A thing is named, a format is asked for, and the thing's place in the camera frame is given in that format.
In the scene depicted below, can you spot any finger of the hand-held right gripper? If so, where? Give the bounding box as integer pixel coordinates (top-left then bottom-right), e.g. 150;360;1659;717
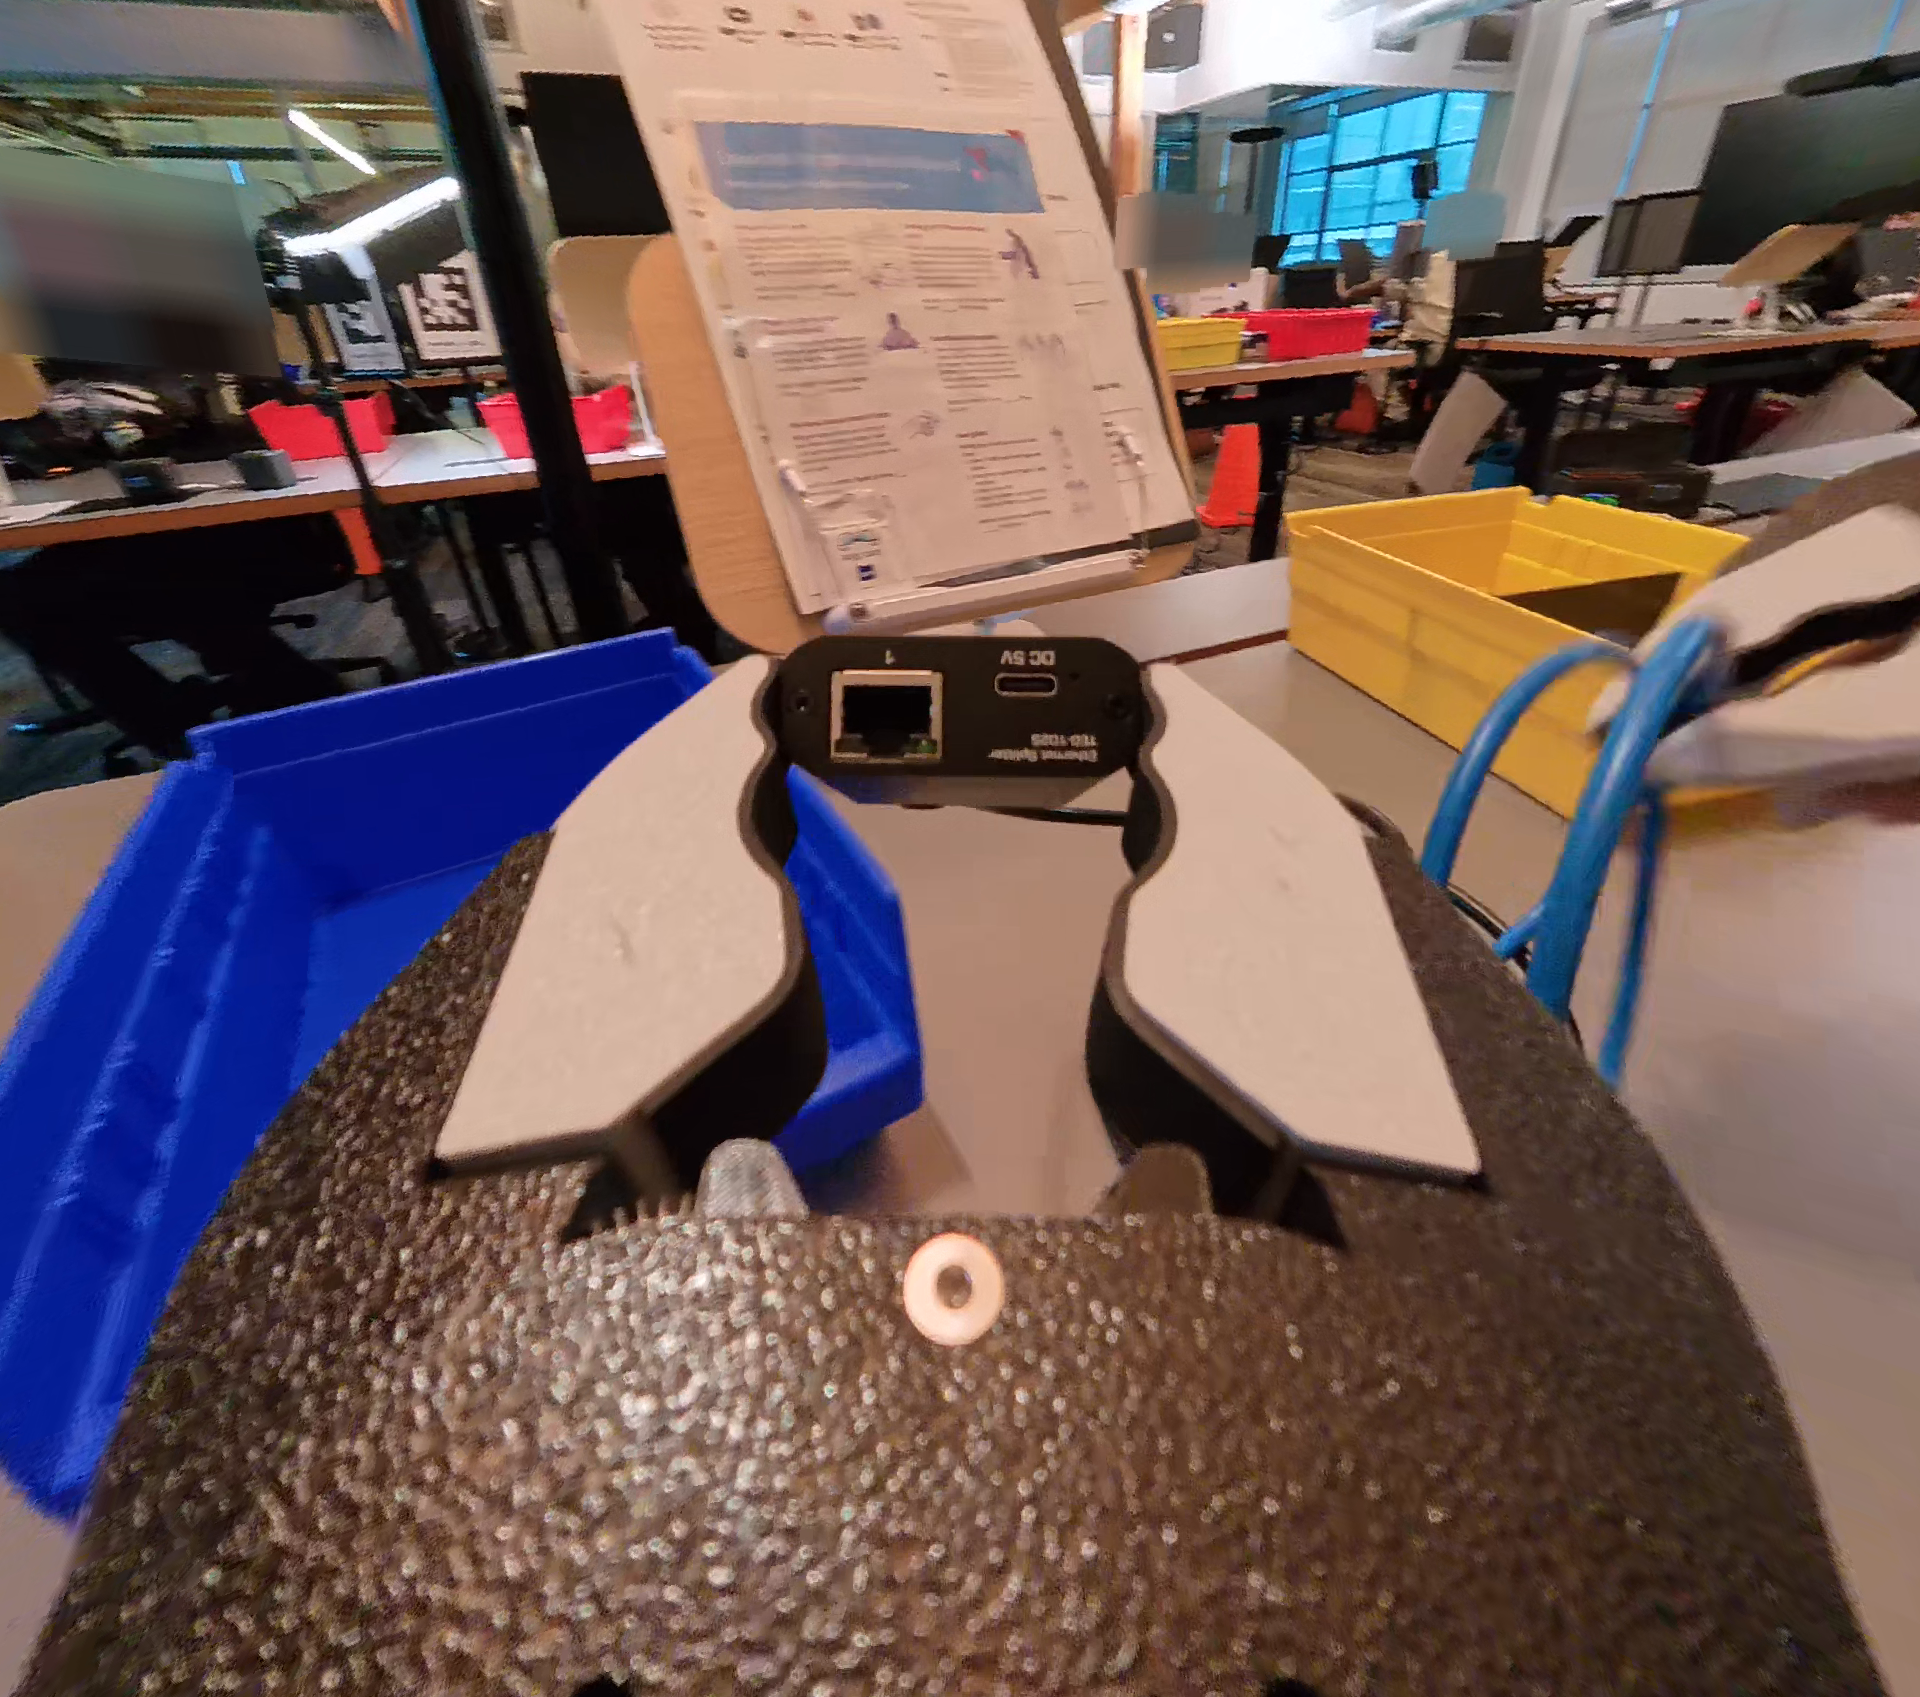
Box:
1642;504;1920;678
1589;668;1920;799

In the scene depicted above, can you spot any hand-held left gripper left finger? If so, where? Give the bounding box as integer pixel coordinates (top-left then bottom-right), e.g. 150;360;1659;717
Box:
432;655;831;1165

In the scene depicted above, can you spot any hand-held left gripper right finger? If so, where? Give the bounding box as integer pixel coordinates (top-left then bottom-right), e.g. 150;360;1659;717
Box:
1082;662;1483;1222

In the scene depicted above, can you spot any blue ethernet cable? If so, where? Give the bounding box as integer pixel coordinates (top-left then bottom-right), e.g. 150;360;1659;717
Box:
1415;616;1728;1085

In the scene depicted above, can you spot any blue plastic bin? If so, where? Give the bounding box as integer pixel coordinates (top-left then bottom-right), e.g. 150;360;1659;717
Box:
0;629;923;1519

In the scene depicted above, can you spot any black ethernet splitter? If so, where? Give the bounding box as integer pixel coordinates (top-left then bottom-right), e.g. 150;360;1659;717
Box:
761;634;1158;815

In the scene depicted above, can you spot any grey desk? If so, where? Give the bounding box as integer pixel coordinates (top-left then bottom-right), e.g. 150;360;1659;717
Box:
0;556;1920;1697

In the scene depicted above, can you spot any black bin divider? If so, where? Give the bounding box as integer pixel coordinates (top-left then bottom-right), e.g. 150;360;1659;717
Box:
1475;573;1690;648

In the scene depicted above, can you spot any wooden background table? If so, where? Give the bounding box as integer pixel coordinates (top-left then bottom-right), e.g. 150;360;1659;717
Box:
0;436;669;550
1453;316;1920;485
1161;346;1412;528

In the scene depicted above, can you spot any brown cardboard box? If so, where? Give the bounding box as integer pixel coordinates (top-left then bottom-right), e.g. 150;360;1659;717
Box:
1723;219;1862;296

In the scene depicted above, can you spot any small black monitor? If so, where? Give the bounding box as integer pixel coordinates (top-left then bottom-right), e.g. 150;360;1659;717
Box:
1596;189;1703;280

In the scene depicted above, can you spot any large black monitor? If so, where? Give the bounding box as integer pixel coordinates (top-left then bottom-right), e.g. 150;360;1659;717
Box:
1685;84;1920;267

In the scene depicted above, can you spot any orange traffic cone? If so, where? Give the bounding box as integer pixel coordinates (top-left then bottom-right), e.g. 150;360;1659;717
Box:
1193;422;1262;528

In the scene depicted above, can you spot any instruction sheet on stand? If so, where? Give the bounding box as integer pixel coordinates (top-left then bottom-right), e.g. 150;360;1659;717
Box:
546;0;1202;678

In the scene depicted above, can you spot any red plastic bin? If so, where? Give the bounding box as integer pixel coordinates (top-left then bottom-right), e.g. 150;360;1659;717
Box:
246;394;395;460
1242;305;1380;360
476;384;635;456

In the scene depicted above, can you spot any fiducial marker board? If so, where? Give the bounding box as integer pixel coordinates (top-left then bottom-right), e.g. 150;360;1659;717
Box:
392;249;503;360

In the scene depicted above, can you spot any printed instruction sheet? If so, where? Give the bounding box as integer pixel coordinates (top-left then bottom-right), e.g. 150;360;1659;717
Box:
546;0;1160;616

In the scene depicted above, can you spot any black floor lamp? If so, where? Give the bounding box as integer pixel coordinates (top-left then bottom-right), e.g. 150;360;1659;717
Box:
1229;125;1290;244

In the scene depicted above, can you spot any black studio light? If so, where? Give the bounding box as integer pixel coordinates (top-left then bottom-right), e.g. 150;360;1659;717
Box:
257;175;467;305

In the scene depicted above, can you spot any black metal pole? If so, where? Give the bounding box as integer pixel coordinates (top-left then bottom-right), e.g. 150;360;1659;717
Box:
347;0;635;652

